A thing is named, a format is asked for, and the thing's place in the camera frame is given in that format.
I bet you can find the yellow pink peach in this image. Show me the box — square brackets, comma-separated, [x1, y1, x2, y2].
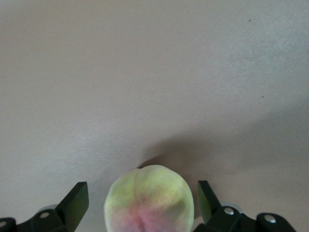
[103, 164, 195, 232]

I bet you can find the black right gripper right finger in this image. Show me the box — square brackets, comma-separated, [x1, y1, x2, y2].
[193, 180, 298, 232]

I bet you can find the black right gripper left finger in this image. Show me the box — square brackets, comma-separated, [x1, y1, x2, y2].
[0, 181, 89, 232]

